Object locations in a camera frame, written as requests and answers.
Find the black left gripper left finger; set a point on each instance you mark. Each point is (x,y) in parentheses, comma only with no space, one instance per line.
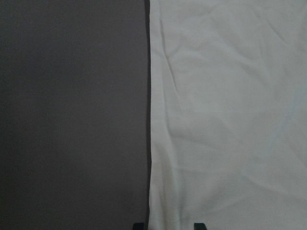
(138,226)

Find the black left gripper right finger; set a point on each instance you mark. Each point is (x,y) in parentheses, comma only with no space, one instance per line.
(200,226)

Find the beige long sleeve shirt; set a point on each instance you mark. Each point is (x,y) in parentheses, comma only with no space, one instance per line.
(228,114)

